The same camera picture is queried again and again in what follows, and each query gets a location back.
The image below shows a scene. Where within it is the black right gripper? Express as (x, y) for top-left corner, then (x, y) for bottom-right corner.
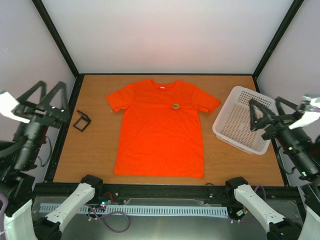
(247, 95), (318, 176)

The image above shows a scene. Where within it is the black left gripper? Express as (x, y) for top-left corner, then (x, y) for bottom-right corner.
(15, 78), (73, 167)

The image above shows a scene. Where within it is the yellow brooch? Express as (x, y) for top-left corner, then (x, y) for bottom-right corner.
(172, 104), (180, 110)

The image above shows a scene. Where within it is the orange t-shirt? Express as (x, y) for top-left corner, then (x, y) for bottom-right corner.
(106, 79), (220, 178)

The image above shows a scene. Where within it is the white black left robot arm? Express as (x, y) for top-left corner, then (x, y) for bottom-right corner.
(0, 81), (104, 240)

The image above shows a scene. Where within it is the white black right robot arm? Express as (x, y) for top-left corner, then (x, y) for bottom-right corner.
(225, 95), (320, 240)

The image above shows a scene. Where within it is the black square brooch holder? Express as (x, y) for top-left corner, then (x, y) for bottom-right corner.
(72, 110), (92, 132)

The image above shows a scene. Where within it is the white perforated plastic basket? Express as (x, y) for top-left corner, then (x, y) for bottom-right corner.
(212, 86), (278, 155)

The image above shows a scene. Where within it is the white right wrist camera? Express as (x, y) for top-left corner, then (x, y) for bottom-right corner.
(288, 94), (320, 130)

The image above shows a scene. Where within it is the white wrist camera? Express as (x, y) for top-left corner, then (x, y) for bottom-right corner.
(0, 90), (30, 124)
(288, 94), (320, 130)

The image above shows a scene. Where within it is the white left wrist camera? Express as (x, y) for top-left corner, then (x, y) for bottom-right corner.
(0, 90), (30, 124)

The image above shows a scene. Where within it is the black enclosure frame post left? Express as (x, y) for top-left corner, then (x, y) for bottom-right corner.
(31, 0), (81, 78)

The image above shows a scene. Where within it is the black enclosure frame post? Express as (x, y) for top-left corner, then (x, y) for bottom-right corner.
(252, 0), (304, 80)
(31, 0), (81, 78)

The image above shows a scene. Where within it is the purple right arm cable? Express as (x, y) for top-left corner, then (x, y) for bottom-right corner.
(228, 184), (267, 225)

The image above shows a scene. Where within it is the black enclosure frame post right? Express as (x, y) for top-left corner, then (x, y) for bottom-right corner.
(252, 0), (304, 80)

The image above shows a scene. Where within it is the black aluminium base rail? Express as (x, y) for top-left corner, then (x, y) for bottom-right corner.
(32, 183), (301, 205)

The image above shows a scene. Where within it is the light blue slotted cable duct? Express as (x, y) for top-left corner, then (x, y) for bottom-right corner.
(39, 202), (230, 217)

